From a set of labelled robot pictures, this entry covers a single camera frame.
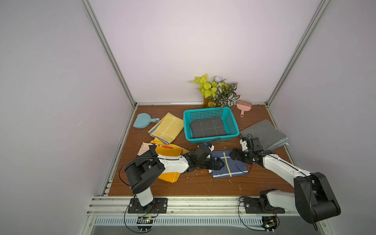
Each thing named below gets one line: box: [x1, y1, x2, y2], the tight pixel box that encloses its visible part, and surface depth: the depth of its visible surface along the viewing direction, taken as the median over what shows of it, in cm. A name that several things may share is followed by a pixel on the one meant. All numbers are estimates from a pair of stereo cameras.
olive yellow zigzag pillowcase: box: [147, 112, 185, 145], surface depth 106 cm
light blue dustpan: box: [132, 112, 161, 129], surface depth 112 cm
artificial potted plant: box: [190, 73, 241, 110], surface depth 97 cm
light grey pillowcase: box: [239, 119, 289, 151], surface depth 101 cm
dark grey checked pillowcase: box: [189, 116, 228, 139], surface depth 106 cm
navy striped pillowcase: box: [211, 149, 250, 178], surface depth 85 cm
